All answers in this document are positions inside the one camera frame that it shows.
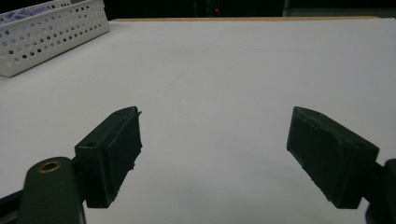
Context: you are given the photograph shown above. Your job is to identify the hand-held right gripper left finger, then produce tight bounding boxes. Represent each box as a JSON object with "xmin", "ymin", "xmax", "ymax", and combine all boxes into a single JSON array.
[{"xmin": 17, "ymin": 105, "xmax": 144, "ymax": 224}]

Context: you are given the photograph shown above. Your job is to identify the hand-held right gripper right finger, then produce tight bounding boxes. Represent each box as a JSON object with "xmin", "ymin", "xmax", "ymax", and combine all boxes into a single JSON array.
[{"xmin": 286, "ymin": 105, "xmax": 396, "ymax": 224}]

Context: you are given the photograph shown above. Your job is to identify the white perforated plastic basket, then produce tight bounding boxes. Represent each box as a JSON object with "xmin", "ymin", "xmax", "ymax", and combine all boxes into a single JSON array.
[{"xmin": 0, "ymin": 0, "xmax": 111, "ymax": 78}]

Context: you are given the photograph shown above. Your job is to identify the purple shorts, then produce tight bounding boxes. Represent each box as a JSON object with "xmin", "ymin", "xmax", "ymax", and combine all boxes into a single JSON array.
[{"xmin": 0, "ymin": 5, "xmax": 52, "ymax": 26}]

